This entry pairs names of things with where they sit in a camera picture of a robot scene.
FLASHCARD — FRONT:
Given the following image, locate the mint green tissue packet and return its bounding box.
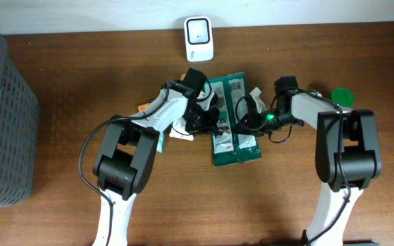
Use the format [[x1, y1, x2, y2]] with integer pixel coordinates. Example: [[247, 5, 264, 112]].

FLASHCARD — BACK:
[[157, 133, 164, 153]]

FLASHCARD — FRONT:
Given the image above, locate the white barcode scanner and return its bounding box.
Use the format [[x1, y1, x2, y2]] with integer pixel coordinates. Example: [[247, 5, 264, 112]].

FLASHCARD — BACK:
[[183, 16, 214, 62]]

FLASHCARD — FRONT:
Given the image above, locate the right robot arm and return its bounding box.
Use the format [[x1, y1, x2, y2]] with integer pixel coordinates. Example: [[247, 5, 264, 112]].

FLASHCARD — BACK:
[[235, 87, 382, 245]]

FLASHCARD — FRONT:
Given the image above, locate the green wipes packet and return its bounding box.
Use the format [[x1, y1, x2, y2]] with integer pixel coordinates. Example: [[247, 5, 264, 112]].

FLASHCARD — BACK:
[[209, 72, 262, 167]]

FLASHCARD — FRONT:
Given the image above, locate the grey plastic mesh basket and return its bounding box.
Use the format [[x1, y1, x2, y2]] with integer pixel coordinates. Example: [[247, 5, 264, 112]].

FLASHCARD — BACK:
[[0, 34, 40, 208]]

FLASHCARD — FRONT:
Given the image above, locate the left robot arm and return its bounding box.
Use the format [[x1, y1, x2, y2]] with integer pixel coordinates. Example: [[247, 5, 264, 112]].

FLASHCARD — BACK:
[[92, 79, 220, 245]]

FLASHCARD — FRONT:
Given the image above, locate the white cream tube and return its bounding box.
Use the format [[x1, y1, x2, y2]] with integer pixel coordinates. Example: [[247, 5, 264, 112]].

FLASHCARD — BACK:
[[168, 73, 195, 141]]

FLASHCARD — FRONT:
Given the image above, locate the small orange packet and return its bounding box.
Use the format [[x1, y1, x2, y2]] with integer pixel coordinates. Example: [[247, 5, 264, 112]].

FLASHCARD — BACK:
[[138, 104, 148, 111]]

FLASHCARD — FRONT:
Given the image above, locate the green lid jar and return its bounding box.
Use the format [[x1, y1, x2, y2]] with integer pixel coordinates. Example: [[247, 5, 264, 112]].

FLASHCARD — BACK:
[[330, 87, 355, 107]]

